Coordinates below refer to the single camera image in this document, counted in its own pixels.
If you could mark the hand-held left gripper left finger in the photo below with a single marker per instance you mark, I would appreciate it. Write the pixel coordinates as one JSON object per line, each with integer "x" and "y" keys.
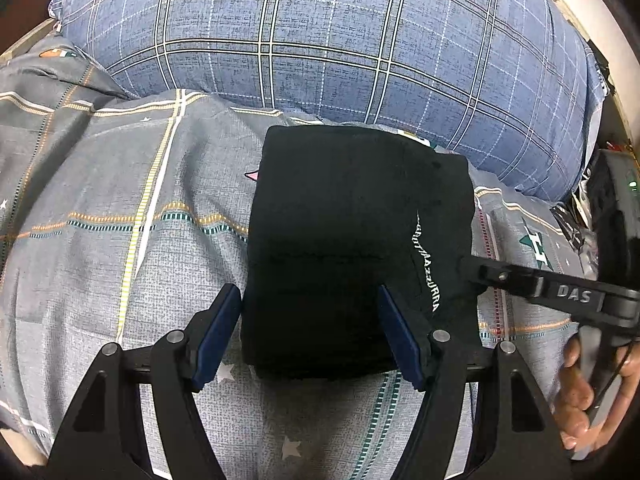
{"x": 217, "y": 340}

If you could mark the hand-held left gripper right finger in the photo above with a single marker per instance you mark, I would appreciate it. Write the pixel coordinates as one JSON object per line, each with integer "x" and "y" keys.
{"x": 402, "y": 340}

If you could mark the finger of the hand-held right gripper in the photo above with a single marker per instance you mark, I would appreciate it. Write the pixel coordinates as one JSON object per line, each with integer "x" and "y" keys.
{"x": 515, "y": 280}

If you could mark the black pants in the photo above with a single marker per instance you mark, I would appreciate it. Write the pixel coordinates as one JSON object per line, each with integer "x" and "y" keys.
{"x": 330, "y": 240}

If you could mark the person's right hand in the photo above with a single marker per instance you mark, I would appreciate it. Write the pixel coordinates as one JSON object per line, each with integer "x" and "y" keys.
{"x": 572, "y": 390}

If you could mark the grey star print bed sheet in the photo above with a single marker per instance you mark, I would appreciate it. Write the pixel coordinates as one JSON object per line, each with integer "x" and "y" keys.
{"x": 125, "y": 260}

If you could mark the blue plaid pillow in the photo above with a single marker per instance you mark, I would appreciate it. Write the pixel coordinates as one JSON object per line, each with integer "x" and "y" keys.
{"x": 350, "y": 45}

